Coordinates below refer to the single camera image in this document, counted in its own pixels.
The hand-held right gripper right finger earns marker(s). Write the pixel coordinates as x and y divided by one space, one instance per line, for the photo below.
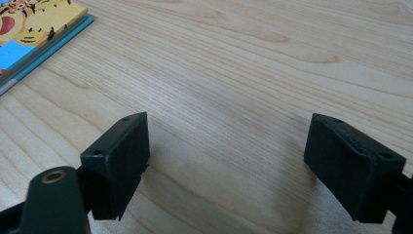
350 172

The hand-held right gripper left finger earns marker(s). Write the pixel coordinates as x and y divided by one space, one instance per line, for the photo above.
120 169

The colourful cartoon picture book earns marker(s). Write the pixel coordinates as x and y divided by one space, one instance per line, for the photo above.
35 26

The teal book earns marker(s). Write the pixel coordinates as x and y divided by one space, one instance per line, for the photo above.
61 40

